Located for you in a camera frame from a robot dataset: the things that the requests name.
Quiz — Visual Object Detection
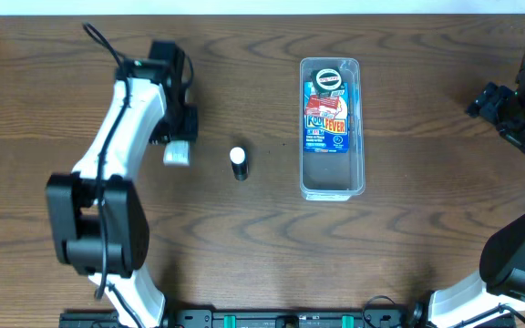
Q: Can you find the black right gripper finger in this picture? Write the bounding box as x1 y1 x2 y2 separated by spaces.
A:
466 82 499 117
479 85 513 119

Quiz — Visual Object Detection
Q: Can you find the white green medicine box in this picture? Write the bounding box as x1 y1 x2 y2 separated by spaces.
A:
163 140 190 167

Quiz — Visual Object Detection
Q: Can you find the red medicine box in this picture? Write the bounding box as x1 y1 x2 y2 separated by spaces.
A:
304 95 342 118

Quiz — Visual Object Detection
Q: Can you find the blue Kool Fever box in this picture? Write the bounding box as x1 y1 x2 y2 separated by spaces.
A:
303 82 350 153

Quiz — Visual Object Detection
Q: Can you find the dark green round-logo box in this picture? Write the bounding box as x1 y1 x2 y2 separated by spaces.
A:
311 67 345 97

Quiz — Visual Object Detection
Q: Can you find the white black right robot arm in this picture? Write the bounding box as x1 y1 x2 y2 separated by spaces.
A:
411 49 525 327

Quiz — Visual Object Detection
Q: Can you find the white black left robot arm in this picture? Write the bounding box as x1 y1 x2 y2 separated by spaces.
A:
46 41 199 327

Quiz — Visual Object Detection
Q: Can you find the clear plastic container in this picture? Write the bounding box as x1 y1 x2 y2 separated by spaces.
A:
299 57 365 201

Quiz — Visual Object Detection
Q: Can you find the dark bottle white cap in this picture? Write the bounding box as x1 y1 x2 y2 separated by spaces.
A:
229 147 249 181

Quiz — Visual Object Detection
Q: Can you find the black mounting rail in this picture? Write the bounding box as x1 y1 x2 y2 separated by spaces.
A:
58 308 518 328

